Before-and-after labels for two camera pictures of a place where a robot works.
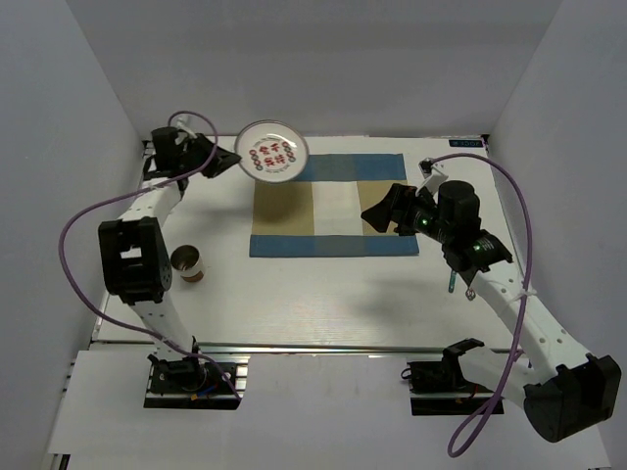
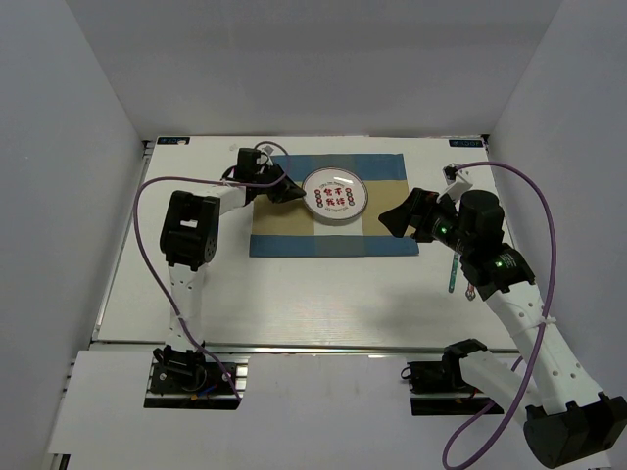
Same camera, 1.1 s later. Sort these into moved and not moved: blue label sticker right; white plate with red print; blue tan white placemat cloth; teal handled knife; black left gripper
Moved: black left gripper; white plate with red print
Not moved: teal handled knife; blue tan white placemat cloth; blue label sticker right
